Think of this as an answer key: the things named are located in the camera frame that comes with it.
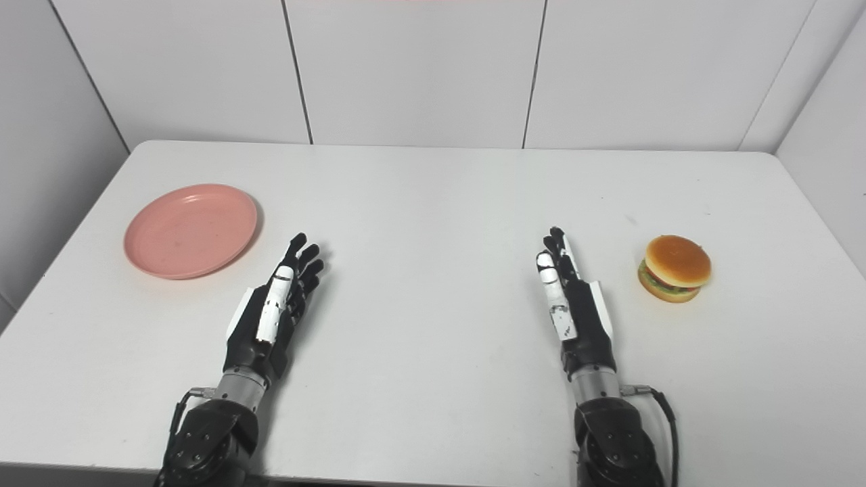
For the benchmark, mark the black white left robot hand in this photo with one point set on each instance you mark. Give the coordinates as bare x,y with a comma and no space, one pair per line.
254,338

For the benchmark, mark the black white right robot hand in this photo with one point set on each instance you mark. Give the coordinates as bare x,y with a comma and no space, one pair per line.
588,331

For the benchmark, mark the toy hamburger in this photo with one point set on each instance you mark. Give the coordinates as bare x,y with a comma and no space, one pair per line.
676,260

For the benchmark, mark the pink round plate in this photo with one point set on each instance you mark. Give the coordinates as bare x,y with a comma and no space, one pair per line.
189,232

